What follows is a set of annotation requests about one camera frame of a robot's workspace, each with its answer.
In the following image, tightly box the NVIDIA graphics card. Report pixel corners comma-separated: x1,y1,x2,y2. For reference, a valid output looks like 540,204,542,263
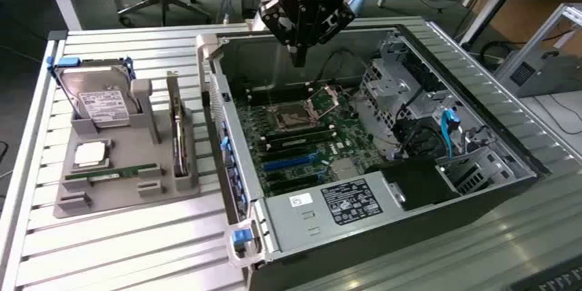
165,70,191,179

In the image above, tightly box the silver drive cage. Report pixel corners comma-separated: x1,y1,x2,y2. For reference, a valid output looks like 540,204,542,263
358,30,458,144

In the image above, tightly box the metal socket cover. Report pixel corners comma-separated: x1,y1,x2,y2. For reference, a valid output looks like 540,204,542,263
308,85,341,119

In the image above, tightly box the black office chair base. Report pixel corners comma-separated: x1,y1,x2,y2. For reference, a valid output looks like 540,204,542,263
117,0,214,28

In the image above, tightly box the CPU socket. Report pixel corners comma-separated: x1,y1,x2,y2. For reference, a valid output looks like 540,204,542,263
268,102,313,132

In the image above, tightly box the green motherboard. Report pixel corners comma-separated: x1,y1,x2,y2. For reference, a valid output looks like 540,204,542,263
234,82,388,196

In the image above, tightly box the black tripod pole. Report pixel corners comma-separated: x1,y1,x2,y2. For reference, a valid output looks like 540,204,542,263
461,0,537,52

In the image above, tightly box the silver chipset heatsink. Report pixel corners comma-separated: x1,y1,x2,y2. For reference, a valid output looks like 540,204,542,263
330,160,366,180

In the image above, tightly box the hard disk in blue carrier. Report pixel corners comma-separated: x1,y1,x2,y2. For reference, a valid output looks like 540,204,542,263
47,55,143,130

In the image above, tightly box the grey computer tower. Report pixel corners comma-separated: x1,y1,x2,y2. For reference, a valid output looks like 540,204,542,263
493,48,582,99

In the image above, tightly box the grey parts rack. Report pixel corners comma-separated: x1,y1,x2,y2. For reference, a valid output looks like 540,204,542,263
54,78,205,219

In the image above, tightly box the silver disk bay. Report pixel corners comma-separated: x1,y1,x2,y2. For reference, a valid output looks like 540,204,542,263
434,147,522,196

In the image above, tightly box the silver CPU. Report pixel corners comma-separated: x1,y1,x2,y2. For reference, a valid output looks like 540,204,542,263
74,142,110,169

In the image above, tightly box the green RAM stick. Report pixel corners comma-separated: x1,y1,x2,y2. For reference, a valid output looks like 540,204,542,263
65,164,159,182

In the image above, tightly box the grey power supply unit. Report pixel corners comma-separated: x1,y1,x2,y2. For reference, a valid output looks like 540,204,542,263
262,171,408,254

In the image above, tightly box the blue case latch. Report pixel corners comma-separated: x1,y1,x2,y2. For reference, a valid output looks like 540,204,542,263
230,230,253,248

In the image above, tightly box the black open PC case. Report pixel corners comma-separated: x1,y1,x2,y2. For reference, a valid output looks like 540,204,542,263
195,24,553,291

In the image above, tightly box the black coiled cable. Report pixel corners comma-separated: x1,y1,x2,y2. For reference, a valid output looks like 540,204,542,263
480,40,518,67

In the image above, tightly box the blue SATA wire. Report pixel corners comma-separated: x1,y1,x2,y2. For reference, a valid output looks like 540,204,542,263
440,109,461,161

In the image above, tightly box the grey wire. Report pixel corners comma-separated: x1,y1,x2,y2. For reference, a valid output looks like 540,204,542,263
458,124,498,151

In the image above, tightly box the aluminium profile frame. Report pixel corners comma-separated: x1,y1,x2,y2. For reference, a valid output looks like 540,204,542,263
493,2,582,77

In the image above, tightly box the black plastic duct cover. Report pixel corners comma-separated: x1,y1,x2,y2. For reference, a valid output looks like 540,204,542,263
365,158,461,212

